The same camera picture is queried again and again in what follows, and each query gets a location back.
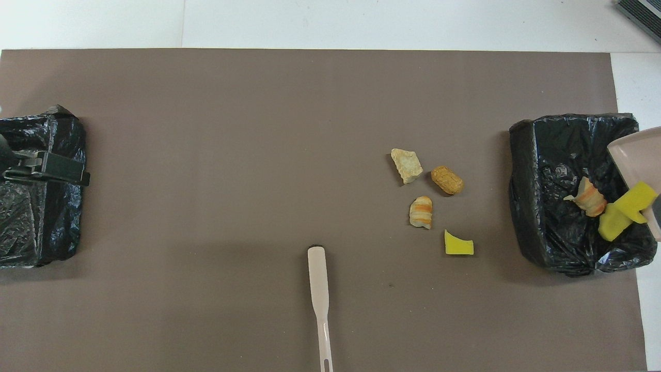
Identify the notched yellow sponge piece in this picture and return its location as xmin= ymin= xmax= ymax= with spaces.
xmin=599 ymin=203 xmax=635 ymax=242

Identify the torn orange-crust bread piece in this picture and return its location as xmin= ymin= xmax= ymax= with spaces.
xmin=563 ymin=177 xmax=608 ymax=218

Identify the striped croissant piece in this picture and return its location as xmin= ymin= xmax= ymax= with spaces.
xmin=409 ymin=195 xmax=433 ymax=230

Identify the grey ribbed device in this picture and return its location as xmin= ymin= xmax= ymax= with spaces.
xmin=615 ymin=0 xmax=661 ymax=44

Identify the rectangular yellow sponge piece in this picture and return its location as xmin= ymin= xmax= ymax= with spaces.
xmin=615 ymin=181 xmax=659 ymax=224

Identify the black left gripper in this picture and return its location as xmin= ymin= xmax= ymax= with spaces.
xmin=0 ymin=133 xmax=91 ymax=187

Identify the bin lined with black bag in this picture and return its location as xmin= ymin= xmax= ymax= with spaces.
xmin=0 ymin=104 xmax=87 ymax=269
xmin=508 ymin=113 xmax=659 ymax=278

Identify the beige hand brush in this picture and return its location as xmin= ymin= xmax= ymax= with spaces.
xmin=307 ymin=246 xmax=334 ymax=372

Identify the beige plastic dustpan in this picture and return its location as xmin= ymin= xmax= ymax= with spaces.
xmin=607 ymin=126 xmax=661 ymax=242

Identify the brown bread roll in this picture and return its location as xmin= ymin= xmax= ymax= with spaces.
xmin=431 ymin=165 xmax=465 ymax=196

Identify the pale bread chunk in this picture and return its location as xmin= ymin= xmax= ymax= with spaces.
xmin=390 ymin=148 xmax=424 ymax=185

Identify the small yellow sponge wedge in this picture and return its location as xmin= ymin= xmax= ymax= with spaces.
xmin=444 ymin=229 xmax=475 ymax=256

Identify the brown table mat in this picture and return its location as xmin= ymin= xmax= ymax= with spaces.
xmin=0 ymin=49 xmax=648 ymax=372

